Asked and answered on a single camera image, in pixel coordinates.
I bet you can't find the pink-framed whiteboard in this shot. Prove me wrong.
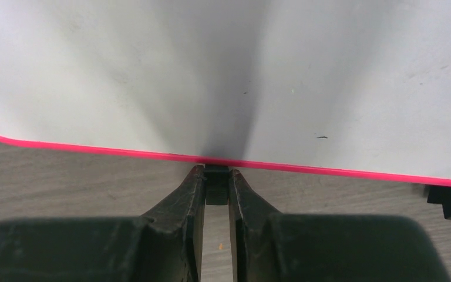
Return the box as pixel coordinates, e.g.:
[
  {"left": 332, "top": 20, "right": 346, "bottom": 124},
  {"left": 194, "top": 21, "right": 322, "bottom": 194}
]
[{"left": 0, "top": 1, "right": 451, "bottom": 186}]

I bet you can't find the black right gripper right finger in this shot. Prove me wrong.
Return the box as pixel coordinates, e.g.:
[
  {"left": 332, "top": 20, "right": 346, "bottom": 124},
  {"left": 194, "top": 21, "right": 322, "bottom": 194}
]
[{"left": 228, "top": 170, "right": 450, "bottom": 281}]

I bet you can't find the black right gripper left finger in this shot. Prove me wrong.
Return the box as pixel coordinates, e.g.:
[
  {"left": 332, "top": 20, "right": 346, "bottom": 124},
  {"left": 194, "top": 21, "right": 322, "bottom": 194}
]
[{"left": 0, "top": 166, "right": 204, "bottom": 281}]

